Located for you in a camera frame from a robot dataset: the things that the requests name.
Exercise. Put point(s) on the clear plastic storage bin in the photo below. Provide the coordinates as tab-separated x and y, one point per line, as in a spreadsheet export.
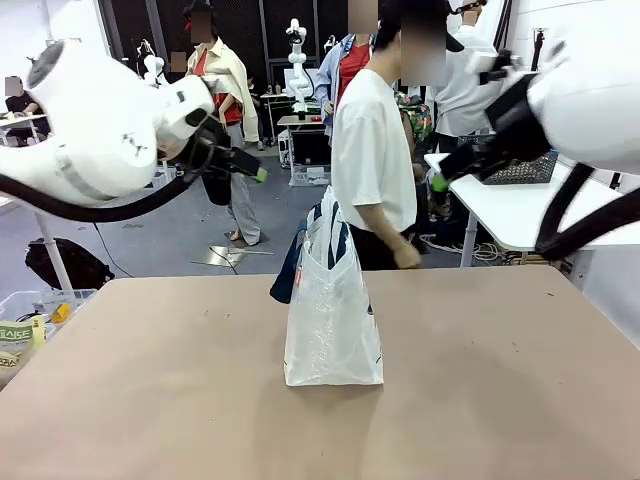
40	300

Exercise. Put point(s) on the person in white t-shirt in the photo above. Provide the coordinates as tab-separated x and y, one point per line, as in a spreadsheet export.
372	150

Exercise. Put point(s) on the shiny metal floor plate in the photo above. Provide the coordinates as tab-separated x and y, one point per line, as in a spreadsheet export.
220	256

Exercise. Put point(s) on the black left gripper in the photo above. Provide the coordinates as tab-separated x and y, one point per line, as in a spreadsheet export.
207	152

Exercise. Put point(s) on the small white background robot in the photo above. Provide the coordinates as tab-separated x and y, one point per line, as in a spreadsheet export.
152	65

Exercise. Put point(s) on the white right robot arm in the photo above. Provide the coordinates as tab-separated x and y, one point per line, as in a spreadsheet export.
585	100

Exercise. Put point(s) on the background robot workbench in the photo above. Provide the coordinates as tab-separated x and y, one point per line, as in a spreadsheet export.
307	145

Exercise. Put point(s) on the person in white shirt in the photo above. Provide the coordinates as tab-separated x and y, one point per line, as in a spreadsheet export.
465	85

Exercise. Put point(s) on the person's right forearm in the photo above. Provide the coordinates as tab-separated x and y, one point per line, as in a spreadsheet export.
382	225

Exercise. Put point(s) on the yellow green printed package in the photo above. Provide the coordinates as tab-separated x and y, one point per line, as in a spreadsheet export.
17	340

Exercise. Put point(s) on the seated person in black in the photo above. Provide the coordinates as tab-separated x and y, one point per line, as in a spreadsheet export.
20	107

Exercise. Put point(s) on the dark grey shopping basket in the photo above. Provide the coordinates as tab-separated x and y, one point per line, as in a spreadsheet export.
525	172

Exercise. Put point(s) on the white table leg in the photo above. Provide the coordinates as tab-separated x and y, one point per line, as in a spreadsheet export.
52	250

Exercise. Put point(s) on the person in cream jacket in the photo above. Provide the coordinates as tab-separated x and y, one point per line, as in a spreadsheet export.
235	100

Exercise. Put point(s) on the clear plastic shopping bag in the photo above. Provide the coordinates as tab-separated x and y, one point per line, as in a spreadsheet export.
330	325

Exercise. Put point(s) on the black backpack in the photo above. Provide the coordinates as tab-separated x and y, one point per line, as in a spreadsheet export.
70	262

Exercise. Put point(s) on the person's right hand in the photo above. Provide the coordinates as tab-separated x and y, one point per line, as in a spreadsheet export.
409	256

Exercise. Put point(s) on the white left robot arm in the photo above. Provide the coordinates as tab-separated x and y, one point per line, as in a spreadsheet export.
90	135

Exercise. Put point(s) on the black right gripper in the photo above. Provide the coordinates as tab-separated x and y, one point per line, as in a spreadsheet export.
517	125

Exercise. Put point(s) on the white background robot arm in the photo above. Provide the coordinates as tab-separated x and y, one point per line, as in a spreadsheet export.
299	70

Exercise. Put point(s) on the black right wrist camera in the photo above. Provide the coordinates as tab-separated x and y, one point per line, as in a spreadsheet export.
497	67

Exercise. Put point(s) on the person in blue shirt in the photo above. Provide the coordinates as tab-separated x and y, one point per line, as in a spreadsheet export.
330	85

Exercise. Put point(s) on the white side table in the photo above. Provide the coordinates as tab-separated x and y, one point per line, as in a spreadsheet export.
505	210

